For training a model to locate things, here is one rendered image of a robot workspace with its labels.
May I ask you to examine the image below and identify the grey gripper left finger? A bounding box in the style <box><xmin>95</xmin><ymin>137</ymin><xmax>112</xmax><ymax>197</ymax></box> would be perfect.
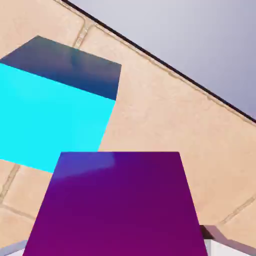
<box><xmin>0</xmin><ymin>239</ymin><xmax>28</xmax><ymax>256</ymax></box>

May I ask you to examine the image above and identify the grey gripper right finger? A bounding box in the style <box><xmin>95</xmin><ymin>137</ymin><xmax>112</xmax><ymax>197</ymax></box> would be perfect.
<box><xmin>199</xmin><ymin>224</ymin><xmax>256</xmax><ymax>256</ymax></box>

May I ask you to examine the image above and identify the small purple cube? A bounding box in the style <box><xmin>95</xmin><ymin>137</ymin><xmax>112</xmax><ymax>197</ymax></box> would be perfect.
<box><xmin>22</xmin><ymin>151</ymin><xmax>209</xmax><ymax>256</ymax></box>

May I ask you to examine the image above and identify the large cyan box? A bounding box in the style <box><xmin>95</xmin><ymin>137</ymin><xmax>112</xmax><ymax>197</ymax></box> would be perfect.
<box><xmin>0</xmin><ymin>35</ymin><xmax>122</xmax><ymax>174</ymax></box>

